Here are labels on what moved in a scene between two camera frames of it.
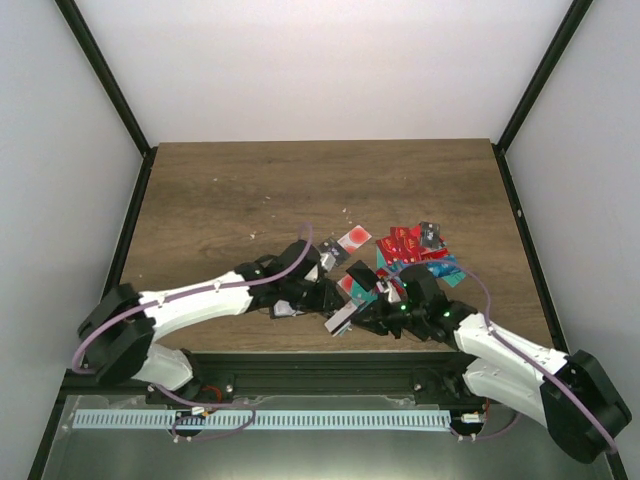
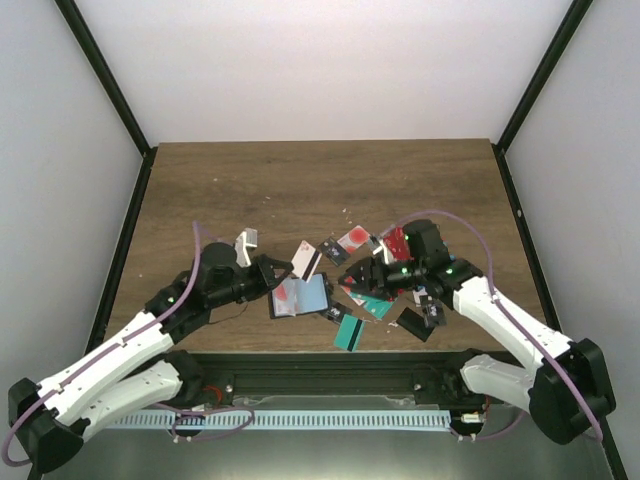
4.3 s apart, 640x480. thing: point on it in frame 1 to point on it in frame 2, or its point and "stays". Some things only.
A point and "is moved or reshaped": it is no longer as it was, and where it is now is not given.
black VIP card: [430, 235] is moved or reshaped
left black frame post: [80, 29] stays
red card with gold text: [404, 245] stays
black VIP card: [333, 247] to [337, 312]
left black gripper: [323, 299] to [265, 266]
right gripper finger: [381, 325] to [364, 289]
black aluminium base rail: [295, 374] stays
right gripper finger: [377, 312] to [360, 268]
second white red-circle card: [354, 239] stays
